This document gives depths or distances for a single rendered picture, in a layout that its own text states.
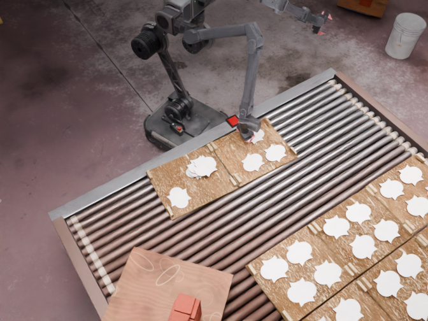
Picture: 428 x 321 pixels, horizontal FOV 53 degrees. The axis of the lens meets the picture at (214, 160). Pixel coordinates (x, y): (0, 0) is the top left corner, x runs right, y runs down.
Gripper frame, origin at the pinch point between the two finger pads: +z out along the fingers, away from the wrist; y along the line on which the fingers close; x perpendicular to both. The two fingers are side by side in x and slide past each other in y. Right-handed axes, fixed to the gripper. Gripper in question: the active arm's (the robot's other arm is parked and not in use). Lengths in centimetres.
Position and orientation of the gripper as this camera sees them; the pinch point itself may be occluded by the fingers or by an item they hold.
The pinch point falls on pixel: (246, 137)
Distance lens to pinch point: 257.4
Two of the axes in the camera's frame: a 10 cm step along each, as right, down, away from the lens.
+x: -8.7, 4.9, -1.2
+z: 1.6, 5.0, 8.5
